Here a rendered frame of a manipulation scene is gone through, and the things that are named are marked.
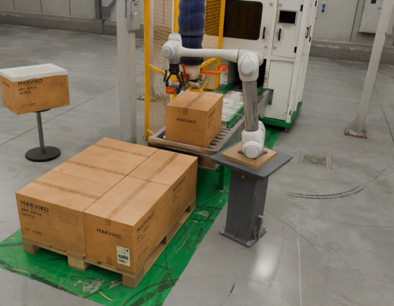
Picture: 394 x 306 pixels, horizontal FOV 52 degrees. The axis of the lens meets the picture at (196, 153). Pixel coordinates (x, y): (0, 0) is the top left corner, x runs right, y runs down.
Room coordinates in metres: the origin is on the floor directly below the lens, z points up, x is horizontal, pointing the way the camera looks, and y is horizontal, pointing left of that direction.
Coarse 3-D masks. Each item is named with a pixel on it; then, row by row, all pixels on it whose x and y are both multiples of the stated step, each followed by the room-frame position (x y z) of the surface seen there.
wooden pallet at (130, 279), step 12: (192, 204) 3.25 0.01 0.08; (180, 216) 3.12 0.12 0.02; (24, 240) 2.53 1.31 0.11; (168, 240) 2.74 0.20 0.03; (36, 252) 2.54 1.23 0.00; (60, 252) 2.42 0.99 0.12; (156, 252) 2.60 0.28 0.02; (72, 264) 2.38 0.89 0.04; (84, 264) 2.36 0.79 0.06; (96, 264) 2.31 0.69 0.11; (144, 264) 2.44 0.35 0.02; (132, 276) 2.21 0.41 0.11
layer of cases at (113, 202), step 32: (96, 160) 3.14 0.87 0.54; (128, 160) 3.18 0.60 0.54; (160, 160) 3.21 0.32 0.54; (192, 160) 3.25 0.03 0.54; (32, 192) 2.55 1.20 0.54; (64, 192) 2.58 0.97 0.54; (96, 192) 2.60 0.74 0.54; (128, 192) 2.63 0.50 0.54; (160, 192) 2.65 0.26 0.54; (192, 192) 3.24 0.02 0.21; (32, 224) 2.50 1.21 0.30; (64, 224) 2.40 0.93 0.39; (96, 224) 2.30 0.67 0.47; (128, 224) 2.22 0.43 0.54; (160, 224) 2.60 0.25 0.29; (96, 256) 2.31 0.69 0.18; (128, 256) 2.22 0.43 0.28
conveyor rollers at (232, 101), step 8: (224, 96) 5.33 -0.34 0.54; (232, 96) 5.31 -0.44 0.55; (240, 96) 5.35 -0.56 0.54; (224, 104) 4.95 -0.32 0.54; (232, 104) 4.93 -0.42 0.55; (240, 104) 4.97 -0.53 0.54; (224, 112) 4.66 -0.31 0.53; (232, 112) 4.64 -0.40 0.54; (224, 120) 4.38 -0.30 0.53; (224, 128) 4.10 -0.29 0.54; (216, 136) 3.85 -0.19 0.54; (224, 136) 3.91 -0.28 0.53; (216, 144) 3.65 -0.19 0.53
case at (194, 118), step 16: (192, 96) 3.89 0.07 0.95; (208, 96) 3.92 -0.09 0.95; (176, 112) 3.53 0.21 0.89; (192, 112) 3.49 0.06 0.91; (208, 112) 3.49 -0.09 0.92; (176, 128) 3.53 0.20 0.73; (192, 128) 3.48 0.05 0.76; (208, 128) 3.53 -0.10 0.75; (192, 144) 3.48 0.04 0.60; (208, 144) 3.57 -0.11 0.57
